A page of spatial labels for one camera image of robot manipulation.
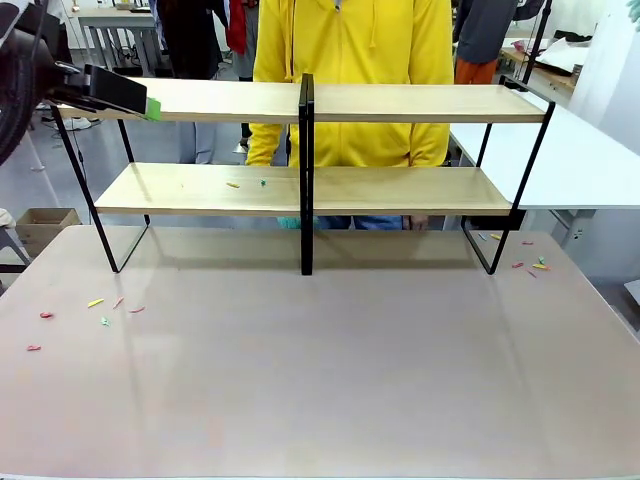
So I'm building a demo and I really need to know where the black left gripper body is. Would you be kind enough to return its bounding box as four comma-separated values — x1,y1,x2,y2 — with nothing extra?
48,62,99,109

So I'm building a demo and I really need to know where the yellow sleeved left forearm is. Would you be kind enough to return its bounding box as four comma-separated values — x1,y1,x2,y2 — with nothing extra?
408,122,451,169

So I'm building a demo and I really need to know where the yellow sleeved right forearm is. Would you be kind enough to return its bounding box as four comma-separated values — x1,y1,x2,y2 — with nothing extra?
244,122,290,168

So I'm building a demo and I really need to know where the grey background desk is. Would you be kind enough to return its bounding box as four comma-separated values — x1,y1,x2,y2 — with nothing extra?
77,5,164,77

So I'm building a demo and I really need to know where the wood and black metal shelf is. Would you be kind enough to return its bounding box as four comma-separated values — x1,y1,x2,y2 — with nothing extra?
49,73,309,276
304,73,557,276

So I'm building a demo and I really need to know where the person in dark coat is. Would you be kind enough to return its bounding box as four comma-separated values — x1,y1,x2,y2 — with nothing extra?
155,0,224,81

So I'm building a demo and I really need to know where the brown cardboard box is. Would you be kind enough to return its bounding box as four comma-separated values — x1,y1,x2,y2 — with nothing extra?
14,207,82,259

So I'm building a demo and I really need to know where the person in red jacket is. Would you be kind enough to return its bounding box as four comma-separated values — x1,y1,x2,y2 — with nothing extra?
223,0,261,84

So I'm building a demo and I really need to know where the grey chair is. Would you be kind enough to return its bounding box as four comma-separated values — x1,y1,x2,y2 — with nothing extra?
0,207,32,296

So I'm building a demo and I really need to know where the person in yellow hoodie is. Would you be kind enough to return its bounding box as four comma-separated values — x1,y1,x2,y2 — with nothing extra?
244,0,456,233

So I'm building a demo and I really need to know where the person in orange trousers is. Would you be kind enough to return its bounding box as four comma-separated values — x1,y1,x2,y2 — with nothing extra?
452,0,524,86

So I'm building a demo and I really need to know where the black stand pole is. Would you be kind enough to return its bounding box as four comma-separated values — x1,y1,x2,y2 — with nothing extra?
519,0,554,89

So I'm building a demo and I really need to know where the wooden background workbench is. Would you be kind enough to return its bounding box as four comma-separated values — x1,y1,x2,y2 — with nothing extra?
499,34,591,94

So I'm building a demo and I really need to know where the white side table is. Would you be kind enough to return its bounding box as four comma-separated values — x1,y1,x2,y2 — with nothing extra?
442,102,640,211

